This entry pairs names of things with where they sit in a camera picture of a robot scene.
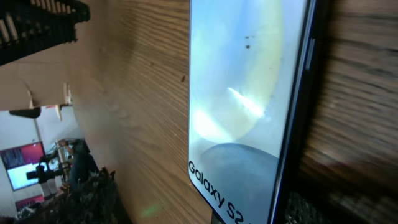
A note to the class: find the cardboard box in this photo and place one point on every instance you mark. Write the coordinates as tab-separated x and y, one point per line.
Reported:
39	79

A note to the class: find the wall monitor screen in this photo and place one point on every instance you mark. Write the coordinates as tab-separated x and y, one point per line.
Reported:
18	161

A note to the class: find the person in background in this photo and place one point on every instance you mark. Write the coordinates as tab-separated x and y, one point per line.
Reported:
83	165

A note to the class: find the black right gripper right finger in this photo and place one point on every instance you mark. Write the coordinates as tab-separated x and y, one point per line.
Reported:
301	210

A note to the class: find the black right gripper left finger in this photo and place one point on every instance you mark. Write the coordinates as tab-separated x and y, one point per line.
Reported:
96	201

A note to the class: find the blue Galaxy smartphone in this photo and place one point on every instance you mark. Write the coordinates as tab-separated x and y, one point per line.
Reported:
251	65

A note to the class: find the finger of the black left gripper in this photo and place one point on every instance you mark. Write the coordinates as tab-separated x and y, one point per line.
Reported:
28	27

